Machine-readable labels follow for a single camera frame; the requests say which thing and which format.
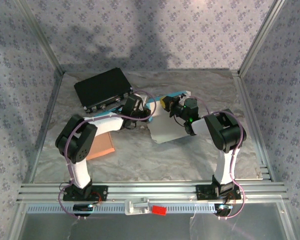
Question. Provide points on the aluminium frame post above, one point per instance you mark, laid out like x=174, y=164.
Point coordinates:
x=41, y=35
x=262, y=35

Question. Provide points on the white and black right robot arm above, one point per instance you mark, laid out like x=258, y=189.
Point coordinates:
x=225, y=132

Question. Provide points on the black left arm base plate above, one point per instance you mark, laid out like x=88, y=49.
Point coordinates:
x=102, y=192

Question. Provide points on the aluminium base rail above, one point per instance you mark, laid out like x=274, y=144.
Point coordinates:
x=152, y=191

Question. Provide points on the aluminium table side rail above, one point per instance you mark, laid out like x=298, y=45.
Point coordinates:
x=245, y=95
x=45, y=125

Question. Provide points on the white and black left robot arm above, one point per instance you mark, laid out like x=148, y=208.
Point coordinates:
x=105, y=123

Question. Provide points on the red plastic block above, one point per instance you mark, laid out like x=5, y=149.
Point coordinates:
x=159, y=210

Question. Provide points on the black hard case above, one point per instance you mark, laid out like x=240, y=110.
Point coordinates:
x=102, y=87

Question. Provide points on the blue paper box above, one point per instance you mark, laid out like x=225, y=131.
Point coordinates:
x=167, y=130

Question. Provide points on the small black electronics module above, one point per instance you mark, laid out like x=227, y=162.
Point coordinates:
x=82, y=208
x=222, y=208

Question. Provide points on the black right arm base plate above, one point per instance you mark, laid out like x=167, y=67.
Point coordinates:
x=202, y=192

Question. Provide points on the orange paper box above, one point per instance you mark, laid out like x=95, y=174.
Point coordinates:
x=102, y=147

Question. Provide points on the clear acrylic panel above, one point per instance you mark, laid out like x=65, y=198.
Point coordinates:
x=150, y=227

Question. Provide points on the white clamp bracket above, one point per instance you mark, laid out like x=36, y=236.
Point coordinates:
x=137, y=206

